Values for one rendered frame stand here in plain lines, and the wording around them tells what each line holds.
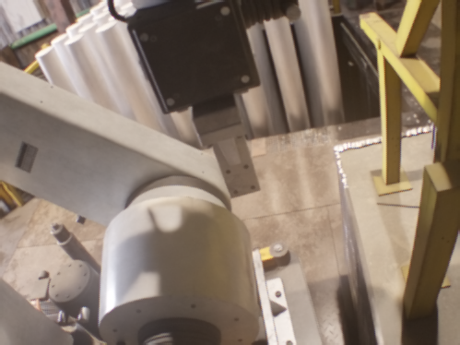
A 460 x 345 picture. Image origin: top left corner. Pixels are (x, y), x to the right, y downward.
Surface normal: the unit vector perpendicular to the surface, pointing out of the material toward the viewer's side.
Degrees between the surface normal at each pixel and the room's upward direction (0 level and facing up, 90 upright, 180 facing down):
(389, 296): 0
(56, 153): 90
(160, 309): 90
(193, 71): 90
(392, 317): 0
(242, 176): 90
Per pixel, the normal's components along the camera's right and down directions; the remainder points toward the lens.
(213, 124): 0.11, 0.62
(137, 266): -0.34, -0.66
